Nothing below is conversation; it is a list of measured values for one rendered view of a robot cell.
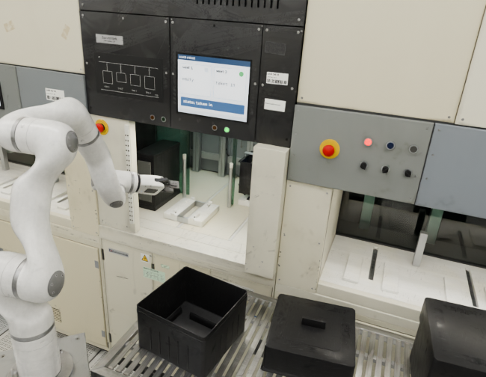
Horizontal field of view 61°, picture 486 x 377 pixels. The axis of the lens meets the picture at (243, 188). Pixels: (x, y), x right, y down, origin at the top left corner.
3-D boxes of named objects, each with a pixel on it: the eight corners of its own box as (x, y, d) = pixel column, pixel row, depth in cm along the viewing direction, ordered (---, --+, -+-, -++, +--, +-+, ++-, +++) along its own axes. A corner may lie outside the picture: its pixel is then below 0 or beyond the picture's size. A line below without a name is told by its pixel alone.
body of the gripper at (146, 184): (128, 196, 162) (155, 198, 168) (138, 186, 154) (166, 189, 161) (128, 178, 164) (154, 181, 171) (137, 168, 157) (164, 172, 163)
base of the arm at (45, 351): (4, 408, 117) (-8, 359, 109) (8, 359, 132) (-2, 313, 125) (75, 387, 124) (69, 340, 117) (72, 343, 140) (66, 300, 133)
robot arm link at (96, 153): (102, 156, 127) (131, 206, 152) (96, 120, 135) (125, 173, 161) (73, 164, 126) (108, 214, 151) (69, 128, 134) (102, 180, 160)
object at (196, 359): (185, 301, 164) (185, 265, 157) (245, 328, 152) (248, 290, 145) (136, 345, 141) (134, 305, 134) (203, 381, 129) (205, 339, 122)
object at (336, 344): (259, 369, 134) (263, 339, 129) (275, 312, 161) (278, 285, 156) (351, 393, 129) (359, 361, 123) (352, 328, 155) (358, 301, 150)
